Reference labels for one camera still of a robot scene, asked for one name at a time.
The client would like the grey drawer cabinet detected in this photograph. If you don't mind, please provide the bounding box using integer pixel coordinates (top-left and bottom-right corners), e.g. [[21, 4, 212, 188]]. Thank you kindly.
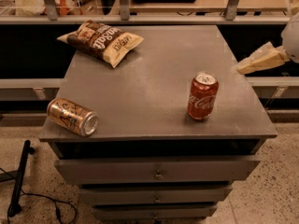
[[40, 25, 276, 220]]

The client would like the black stand leg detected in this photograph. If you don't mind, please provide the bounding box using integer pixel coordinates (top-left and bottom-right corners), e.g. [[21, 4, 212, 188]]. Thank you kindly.
[[7, 140, 35, 217]]

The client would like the black floor cable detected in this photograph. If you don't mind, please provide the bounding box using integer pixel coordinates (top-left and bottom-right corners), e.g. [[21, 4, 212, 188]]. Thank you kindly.
[[0, 167, 78, 224]]

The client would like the grey metal railing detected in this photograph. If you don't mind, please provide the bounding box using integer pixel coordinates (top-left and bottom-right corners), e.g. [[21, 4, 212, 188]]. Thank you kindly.
[[0, 0, 291, 24]]

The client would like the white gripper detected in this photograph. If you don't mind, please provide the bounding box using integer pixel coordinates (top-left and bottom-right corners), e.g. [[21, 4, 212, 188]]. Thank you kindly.
[[235, 0, 299, 75]]

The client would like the brown chip bag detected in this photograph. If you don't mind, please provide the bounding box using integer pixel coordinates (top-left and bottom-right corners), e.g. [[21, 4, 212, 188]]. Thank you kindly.
[[58, 21, 144, 68]]

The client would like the gold soda can lying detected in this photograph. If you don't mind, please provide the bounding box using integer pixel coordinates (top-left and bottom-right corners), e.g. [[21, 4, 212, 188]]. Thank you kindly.
[[47, 98, 99, 136]]

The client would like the red coke can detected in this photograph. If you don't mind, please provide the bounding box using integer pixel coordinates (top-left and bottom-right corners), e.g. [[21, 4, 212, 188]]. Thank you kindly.
[[187, 72, 219, 120]]

